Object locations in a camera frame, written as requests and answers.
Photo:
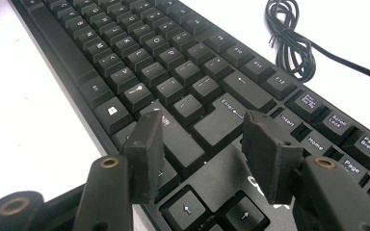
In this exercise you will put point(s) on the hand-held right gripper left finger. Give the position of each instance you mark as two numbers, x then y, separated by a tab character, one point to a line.
144	157

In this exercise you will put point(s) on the black computer keyboard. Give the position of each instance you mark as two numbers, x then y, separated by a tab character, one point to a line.
179	77

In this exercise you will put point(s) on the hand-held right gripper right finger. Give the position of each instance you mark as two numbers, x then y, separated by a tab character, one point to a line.
266	154

